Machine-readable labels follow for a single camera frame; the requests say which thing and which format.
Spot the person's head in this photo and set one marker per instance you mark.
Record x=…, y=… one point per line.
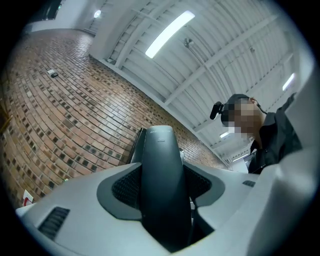
x=246, y=117

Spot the grey ceiling fixture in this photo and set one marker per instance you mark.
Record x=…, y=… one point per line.
x=188, y=42

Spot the long ceiling light panel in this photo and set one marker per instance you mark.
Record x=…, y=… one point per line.
x=170, y=33

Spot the person's black shirt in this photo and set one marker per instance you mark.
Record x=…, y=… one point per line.
x=277, y=142

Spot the round ceiling lamp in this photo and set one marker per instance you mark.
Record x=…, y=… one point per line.
x=97, y=14

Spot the short ceiling light panel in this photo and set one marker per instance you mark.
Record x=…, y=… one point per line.
x=289, y=81

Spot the black head-worn camera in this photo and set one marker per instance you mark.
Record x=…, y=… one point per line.
x=216, y=110

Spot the black wall box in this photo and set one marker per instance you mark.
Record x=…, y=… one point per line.
x=54, y=74

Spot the white wall box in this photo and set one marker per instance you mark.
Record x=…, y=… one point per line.
x=50, y=71

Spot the red and white wall sign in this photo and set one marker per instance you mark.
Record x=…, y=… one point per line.
x=27, y=198

